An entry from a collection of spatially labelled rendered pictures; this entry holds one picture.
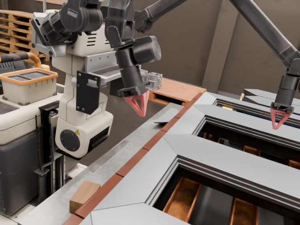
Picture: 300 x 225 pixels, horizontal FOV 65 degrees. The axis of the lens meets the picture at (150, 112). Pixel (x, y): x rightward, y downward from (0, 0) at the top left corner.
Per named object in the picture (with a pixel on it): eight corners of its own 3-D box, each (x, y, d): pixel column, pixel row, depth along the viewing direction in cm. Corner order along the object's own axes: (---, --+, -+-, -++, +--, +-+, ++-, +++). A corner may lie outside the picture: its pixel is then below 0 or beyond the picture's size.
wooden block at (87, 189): (84, 191, 82) (84, 179, 80) (100, 195, 82) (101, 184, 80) (68, 212, 73) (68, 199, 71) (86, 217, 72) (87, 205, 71)
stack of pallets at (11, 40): (64, 59, 552) (64, 19, 518) (35, 63, 478) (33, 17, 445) (23, 48, 588) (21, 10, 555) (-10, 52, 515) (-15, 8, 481)
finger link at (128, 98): (158, 110, 75) (150, 81, 73) (150, 118, 69) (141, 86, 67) (139, 113, 78) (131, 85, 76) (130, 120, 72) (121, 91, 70)
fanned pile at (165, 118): (191, 113, 164) (192, 108, 163) (172, 135, 131) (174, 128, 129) (174, 108, 169) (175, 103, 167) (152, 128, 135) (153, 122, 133)
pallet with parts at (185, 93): (108, 89, 397) (110, 66, 382) (133, 78, 483) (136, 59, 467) (194, 113, 354) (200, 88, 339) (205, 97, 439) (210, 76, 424)
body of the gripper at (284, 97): (288, 110, 93) (293, 91, 92) (293, 112, 84) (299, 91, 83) (270, 106, 96) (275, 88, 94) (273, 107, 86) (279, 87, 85)
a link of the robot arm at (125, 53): (119, 48, 72) (110, 50, 67) (139, 42, 69) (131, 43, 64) (126, 71, 73) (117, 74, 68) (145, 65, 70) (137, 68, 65)
